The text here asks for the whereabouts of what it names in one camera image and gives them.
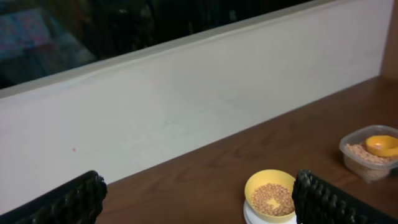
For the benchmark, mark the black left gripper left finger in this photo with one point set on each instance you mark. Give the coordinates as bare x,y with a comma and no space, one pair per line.
77,201

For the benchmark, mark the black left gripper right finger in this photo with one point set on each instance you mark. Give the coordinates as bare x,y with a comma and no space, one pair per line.
318,202

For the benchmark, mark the yellow plastic scoop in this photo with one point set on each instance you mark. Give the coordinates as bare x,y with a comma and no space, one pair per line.
382,145

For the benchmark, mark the soybeans in bowl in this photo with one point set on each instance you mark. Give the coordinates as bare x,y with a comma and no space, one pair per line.
273,199

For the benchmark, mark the pale yellow bowl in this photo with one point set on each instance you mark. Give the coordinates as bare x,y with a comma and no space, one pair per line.
265,177

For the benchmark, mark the white digital kitchen scale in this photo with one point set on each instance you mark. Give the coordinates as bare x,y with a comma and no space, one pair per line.
251,218

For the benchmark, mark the clear plastic container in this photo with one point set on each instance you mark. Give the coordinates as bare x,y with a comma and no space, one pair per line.
366,170

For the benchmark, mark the soybeans in container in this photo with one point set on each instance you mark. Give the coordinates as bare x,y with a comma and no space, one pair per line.
361,152

